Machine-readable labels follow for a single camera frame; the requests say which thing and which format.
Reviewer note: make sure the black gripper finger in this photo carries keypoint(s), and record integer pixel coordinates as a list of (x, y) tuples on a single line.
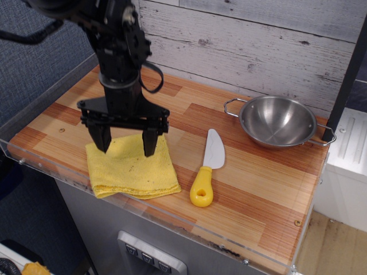
[(101, 136), (150, 138)]

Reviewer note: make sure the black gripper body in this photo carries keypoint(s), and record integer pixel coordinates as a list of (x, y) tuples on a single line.
[(123, 108)]

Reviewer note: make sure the yellow cloth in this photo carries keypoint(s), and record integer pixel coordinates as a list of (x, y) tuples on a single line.
[(124, 168)]

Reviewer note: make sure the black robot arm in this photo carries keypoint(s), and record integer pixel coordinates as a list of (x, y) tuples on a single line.
[(113, 30)]

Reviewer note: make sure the stainless steel wok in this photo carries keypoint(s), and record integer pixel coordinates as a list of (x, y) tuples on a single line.
[(276, 122)]

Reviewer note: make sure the grey toy fridge cabinet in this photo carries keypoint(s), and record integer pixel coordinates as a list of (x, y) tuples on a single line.
[(99, 222)]

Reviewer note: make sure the silver dispenser button panel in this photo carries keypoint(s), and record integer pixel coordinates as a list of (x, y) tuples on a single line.
[(150, 255)]

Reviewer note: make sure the yellow object bottom left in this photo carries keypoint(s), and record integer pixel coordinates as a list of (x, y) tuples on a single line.
[(35, 268)]

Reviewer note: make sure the yellow handled toy knife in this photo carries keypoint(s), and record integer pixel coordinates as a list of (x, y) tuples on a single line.
[(201, 192)]

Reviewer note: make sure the clear acrylic guard rail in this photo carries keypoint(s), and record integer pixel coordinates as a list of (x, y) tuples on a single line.
[(261, 197)]

